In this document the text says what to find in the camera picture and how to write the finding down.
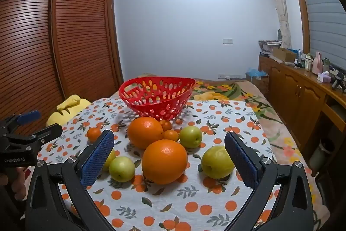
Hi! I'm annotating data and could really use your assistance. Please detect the floral blanket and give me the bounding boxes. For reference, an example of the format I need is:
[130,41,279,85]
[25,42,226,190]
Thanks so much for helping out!
[135,73,332,231]

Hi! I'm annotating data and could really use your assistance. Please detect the red perforated plastic basket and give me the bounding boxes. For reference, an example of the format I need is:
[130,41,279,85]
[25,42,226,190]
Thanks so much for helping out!
[119,77,196,121]

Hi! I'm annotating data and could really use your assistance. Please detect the cardboard box with print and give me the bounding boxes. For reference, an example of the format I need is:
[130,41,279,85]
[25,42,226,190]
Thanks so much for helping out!
[245,73,269,89]

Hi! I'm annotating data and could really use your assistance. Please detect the large orange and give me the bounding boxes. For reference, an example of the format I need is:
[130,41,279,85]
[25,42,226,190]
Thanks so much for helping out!
[128,117,164,150]
[142,139,188,185]

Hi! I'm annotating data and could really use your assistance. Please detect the blue plastic bag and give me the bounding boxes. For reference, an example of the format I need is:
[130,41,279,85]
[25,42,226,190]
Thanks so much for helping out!
[247,68,268,78]

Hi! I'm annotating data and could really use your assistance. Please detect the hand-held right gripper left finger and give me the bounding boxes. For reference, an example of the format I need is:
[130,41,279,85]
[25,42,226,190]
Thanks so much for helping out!
[25,129,117,231]

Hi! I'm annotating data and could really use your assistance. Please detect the stack of papers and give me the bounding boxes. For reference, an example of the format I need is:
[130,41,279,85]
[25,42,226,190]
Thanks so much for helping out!
[259,39,282,58]

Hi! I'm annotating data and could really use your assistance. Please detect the wooden sideboard cabinet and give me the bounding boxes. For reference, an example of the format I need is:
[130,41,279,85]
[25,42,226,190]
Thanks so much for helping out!
[258,54,346,166]

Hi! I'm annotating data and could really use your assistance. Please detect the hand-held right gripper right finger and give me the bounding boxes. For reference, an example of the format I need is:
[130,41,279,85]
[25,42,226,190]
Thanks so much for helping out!
[224,131,314,231]

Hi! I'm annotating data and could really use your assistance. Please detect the orange print white tablecloth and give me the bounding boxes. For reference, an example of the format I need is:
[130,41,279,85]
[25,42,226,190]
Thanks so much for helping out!
[35,98,282,231]

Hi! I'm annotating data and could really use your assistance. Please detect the open cardboard box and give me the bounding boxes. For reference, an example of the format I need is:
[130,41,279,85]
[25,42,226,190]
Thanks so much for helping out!
[272,47,297,63]

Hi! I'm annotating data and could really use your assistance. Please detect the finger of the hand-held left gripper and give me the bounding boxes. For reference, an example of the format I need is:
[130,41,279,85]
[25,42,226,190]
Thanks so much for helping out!
[0,110,42,137]
[4,123,63,147]

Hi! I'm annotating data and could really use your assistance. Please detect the brown slatted wooden wardrobe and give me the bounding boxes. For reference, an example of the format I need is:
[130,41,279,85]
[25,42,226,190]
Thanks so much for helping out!
[0,0,125,137]

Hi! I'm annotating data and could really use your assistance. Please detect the grey waste bin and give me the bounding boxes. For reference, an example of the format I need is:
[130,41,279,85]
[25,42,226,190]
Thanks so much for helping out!
[309,137,336,172]

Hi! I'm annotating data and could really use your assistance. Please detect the grey window blind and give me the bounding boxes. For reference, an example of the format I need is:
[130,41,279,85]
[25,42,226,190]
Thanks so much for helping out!
[293,0,346,64]

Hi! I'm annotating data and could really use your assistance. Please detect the green apple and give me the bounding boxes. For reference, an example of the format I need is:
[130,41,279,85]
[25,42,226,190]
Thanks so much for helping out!
[109,157,136,183]
[103,149,116,172]
[179,126,203,149]
[201,146,235,179]

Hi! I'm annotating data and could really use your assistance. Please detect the cluster of small bottles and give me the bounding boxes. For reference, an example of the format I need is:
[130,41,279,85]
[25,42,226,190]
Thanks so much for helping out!
[294,49,314,69]

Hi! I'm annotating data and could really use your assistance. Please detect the wooden window frame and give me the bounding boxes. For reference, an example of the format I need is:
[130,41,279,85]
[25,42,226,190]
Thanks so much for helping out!
[285,0,310,53]

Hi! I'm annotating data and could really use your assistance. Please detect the pink bottle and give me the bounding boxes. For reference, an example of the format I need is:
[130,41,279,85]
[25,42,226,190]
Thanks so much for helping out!
[312,52,324,75]

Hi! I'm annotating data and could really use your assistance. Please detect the person's left hand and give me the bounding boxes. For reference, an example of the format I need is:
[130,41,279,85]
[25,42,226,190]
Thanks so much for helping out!
[0,167,27,202]

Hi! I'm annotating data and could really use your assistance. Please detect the yellow plush toy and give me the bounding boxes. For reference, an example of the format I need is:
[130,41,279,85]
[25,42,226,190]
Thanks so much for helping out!
[46,95,92,127]

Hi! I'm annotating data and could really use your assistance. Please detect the pink tissue box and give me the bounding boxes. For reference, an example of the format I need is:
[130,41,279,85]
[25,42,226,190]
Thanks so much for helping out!
[317,72,332,83]

